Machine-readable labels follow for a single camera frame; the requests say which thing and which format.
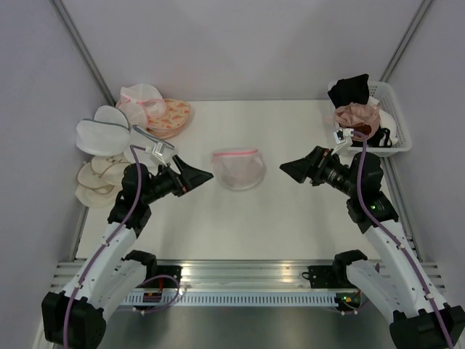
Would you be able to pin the white grey trimmed laundry bag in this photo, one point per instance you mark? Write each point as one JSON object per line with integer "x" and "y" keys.
{"x": 107, "y": 134}

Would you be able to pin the left aluminium frame post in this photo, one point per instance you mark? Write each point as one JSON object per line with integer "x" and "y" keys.
{"x": 67, "y": 21}

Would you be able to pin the pink bra in basket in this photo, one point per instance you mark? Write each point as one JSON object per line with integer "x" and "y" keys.
{"x": 362, "y": 118}

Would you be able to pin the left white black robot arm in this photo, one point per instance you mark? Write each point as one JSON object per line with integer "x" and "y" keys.
{"x": 77, "y": 316}

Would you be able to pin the black garment in basket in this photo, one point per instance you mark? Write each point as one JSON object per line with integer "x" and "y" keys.
{"x": 351, "y": 90}

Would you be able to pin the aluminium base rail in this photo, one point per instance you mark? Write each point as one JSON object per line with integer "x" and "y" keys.
{"x": 236, "y": 275}

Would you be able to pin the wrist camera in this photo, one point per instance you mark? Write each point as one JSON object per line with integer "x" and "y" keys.
{"x": 161, "y": 153}
{"x": 343, "y": 138}

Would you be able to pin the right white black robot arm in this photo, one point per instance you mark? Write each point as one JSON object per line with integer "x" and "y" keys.
{"x": 417, "y": 313}

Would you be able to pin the white plastic basket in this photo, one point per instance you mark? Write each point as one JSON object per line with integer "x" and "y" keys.
{"x": 382, "y": 95}

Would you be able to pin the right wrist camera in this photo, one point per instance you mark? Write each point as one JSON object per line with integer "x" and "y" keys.
{"x": 343, "y": 138}

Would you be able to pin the white slotted cable duct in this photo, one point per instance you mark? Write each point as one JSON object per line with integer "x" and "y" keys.
{"x": 235, "y": 299}

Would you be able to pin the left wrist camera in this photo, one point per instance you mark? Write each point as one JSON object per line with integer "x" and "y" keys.
{"x": 161, "y": 153}

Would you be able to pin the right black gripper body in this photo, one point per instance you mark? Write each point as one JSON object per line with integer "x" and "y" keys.
{"x": 333, "y": 174}

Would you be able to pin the pink mesh laundry bag stack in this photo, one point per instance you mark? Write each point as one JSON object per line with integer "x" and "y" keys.
{"x": 140, "y": 103}

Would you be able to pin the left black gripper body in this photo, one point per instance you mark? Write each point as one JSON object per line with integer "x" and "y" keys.
{"x": 164, "y": 184}

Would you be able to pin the pink trimmed mesh laundry bag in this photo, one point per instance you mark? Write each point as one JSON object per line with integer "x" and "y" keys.
{"x": 238, "y": 169}

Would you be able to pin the white bra in basket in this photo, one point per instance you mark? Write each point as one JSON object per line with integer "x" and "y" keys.
{"x": 388, "y": 122}

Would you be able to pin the orange floral laundry bag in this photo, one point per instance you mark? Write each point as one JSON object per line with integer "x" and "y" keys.
{"x": 172, "y": 122}

